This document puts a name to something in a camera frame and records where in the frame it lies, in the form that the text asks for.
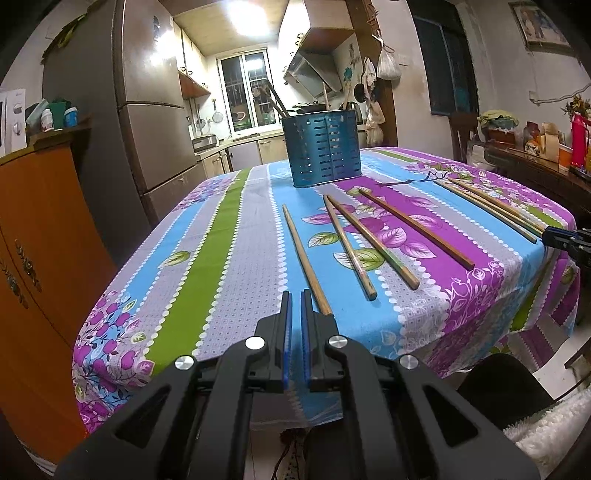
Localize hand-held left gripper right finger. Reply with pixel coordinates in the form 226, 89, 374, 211
300, 290, 540, 480

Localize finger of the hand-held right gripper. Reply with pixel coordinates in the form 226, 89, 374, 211
542, 224, 576, 250

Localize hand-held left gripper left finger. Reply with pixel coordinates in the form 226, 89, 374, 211
55, 291, 294, 480

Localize set of wooden chopsticks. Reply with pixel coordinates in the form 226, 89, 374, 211
259, 83, 550, 317

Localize blue metal utensil holder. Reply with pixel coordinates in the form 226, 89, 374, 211
281, 110, 363, 188

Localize dark wooden side table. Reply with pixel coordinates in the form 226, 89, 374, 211
480, 141, 591, 227

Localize brown paper bag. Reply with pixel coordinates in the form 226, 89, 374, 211
540, 122, 561, 160

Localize red thermos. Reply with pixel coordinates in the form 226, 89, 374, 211
570, 114, 591, 169

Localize floral striped tablecloth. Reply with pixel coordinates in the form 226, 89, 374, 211
71, 147, 580, 435

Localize dried flower bouquet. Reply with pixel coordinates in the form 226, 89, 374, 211
561, 95, 591, 118

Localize wooden chair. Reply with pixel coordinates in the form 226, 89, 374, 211
449, 111, 483, 162

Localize dark rounded object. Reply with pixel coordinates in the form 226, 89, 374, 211
457, 353, 555, 430

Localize white fleece cloth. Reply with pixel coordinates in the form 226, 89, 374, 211
503, 388, 591, 480

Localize kitchen base cabinets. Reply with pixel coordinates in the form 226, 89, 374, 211
194, 131, 289, 178

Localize dark barred window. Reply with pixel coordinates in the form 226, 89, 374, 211
411, 14, 478, 116

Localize hanging beige bags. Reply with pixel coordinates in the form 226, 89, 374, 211
365, 102, 386, 146

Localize framed picture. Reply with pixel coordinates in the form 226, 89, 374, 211
508, 0, 573, 49

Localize white plastic bag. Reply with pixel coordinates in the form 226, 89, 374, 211
376, 48, 402, 81

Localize kitchen window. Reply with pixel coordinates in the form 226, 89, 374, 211
217, 51, 271, 134

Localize orange wooden cabinet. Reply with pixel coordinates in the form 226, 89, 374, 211
0, 124, 118, 462

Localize range hood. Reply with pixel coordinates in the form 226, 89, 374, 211
283, 51, 345, 93

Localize brown refrigerator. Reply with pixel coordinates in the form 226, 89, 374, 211
41, 0, 208, 268

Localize green container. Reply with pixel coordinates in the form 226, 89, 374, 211
48, 99, 68, 130

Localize ceiling light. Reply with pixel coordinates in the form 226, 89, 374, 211
226, 0, 269, 28

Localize white microwave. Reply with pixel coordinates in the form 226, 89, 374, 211
0, 88, 28, 155

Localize wall cable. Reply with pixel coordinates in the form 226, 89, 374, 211
529, 85, 591, 104

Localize flower wall sticker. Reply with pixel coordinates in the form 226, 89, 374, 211
344, 44, 361, 84

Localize beige wall cabinets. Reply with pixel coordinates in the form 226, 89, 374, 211
173, 23, 211, 100

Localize wall cabinet above hood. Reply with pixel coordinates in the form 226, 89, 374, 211
277, 0, 356, 54

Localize green strap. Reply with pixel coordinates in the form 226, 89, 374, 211
41, 14, 86, 63

